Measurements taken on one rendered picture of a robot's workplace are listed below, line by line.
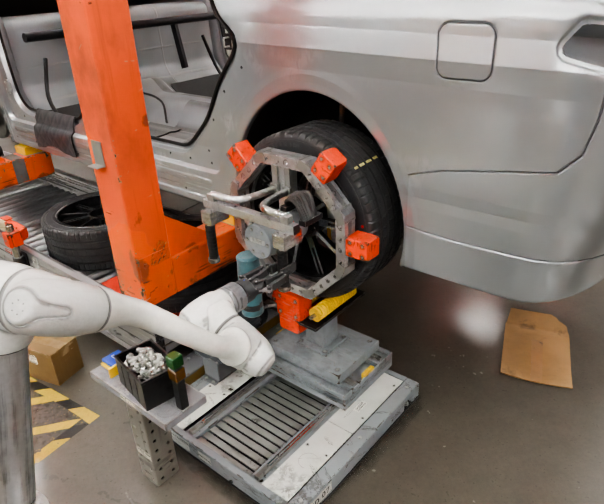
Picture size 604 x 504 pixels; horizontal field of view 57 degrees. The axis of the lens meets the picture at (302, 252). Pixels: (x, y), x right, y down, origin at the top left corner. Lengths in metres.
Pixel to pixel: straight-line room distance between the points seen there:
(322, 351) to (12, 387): 1.41
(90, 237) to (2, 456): 1.90
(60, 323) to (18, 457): 0.37
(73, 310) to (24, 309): 0.08
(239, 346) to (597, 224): 1.03
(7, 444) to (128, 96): 1.17
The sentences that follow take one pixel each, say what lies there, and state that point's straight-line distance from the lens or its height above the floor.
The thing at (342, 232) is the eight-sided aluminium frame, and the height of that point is 0.90.
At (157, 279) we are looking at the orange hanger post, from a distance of 2.24.
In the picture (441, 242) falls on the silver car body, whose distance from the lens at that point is 1.85.
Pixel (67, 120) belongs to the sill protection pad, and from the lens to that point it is 3.46.
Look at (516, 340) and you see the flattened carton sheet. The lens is 2.97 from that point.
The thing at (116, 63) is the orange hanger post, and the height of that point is 1.44.
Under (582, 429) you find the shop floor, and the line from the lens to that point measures 2.59.
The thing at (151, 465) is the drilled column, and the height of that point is 0.10.
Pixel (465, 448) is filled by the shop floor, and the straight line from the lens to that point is 2.37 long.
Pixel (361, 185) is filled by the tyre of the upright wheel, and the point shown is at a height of 1.04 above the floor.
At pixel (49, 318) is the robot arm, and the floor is 1.15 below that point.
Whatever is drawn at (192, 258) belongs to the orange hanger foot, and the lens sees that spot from 2.34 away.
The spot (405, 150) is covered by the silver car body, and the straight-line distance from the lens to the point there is 1.81.
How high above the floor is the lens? 1.69
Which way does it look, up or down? 27 degrees down
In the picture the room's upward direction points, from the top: 3 degrees counter-clockwise
